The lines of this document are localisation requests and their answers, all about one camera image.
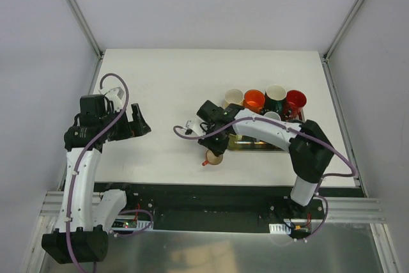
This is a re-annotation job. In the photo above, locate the aluminium frame post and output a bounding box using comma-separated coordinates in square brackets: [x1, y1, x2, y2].
[47, 0, 104, 59]
[321, 0, 387, 61]

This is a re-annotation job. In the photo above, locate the small orange cup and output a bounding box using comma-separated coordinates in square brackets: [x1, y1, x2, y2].
[202, 150, 224, 166]

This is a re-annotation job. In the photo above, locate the yellow mug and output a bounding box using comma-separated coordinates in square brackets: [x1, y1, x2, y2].
[223, 89, 244, 108]

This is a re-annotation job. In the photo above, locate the purple cable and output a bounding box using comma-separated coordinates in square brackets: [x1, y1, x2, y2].
[173, 116, 359, 244]
[65, 73, 155, 273]

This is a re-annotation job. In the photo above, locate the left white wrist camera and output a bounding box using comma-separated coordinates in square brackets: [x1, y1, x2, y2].
[99, 87, 125, 112]

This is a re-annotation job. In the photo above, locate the pink mug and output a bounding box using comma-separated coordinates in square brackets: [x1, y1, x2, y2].
[264, 111, 281, 121]

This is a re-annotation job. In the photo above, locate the right white cable duct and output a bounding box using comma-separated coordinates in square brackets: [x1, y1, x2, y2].
[269, 224, 313, 235]

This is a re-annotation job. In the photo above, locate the left aluminium frame post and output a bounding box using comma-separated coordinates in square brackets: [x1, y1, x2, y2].
[47, 0, 104, 59]

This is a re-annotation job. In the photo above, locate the right aluminium frame post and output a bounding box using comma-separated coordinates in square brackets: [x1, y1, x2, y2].
[321, 0, 387, 61]

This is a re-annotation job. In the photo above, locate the steel baking tray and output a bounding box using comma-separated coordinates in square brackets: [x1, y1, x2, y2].
[228, 109, 303, 152]

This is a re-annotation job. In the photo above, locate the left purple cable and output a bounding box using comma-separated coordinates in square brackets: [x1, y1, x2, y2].
[65, 73, 155, 273]

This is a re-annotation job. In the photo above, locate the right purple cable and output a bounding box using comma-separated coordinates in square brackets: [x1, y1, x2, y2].
[173, 116, 359, 244]

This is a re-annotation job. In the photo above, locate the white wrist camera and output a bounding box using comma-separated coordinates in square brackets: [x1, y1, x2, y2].
[99, 87, 125, 112]
[185, 118, 206, 136]

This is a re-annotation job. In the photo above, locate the bright orange mug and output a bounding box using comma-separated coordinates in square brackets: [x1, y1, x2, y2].
[243, 89, 265, 110]

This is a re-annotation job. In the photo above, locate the red mug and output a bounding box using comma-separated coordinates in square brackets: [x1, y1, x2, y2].
[283, 90, 307, 118]

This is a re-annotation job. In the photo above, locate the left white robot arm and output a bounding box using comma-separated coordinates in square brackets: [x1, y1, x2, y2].
[42, 94, 151, 264]

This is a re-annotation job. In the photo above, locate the white cable duct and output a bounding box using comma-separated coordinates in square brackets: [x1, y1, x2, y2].
[269, 224, 313, 235]
[112, 219, 153, 231]

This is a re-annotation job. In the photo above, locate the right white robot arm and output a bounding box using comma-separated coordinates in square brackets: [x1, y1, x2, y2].
[189, 100, 334, 219]

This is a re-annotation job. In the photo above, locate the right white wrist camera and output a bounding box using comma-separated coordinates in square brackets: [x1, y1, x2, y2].
[185, 118, 206, 136]

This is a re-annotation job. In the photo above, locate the left white cable duct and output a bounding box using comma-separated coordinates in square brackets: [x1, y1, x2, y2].
[112, 219, 153, 231]

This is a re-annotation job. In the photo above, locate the dark green mug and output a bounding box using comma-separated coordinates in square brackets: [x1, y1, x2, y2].
[265, 84, 287, 113]

